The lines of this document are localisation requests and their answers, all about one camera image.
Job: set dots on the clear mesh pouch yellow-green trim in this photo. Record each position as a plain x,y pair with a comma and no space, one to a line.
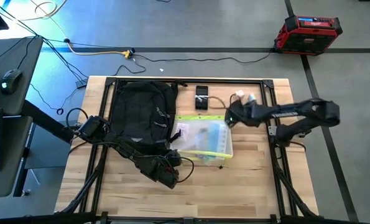
198,143

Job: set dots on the black backpack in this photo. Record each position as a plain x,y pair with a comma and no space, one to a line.
141,105

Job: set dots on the dark grey desk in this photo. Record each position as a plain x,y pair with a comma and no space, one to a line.
13,155
29,77

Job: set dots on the red black jobsite radio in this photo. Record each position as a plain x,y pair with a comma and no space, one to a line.
306,37

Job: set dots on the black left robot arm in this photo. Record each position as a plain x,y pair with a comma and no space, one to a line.
122,147

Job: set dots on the blue white pill organizer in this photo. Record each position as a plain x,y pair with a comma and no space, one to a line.
219,137

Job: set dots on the black power adapter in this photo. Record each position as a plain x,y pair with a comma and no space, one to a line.
81,84

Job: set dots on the black computer mouse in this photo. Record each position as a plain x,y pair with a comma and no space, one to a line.
11,81

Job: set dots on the pale green face mask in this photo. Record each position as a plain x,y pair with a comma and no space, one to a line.
211,160

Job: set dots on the black smartphone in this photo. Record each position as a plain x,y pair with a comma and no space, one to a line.
201,104

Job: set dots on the white charger cube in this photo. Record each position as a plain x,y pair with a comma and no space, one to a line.
239,94

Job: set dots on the black aluminium table frame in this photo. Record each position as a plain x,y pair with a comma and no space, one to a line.
234,81

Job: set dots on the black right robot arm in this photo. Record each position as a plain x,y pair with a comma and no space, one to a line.
296,109

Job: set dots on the pink card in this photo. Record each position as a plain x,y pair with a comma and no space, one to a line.
182,130

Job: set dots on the small white blue item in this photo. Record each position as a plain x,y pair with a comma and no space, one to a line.
252,97

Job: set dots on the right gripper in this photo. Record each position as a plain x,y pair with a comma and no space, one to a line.
245,113

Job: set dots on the black diagonal desk beam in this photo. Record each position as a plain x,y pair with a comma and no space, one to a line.
41,119

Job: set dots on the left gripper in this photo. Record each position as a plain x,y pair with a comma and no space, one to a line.
164,171

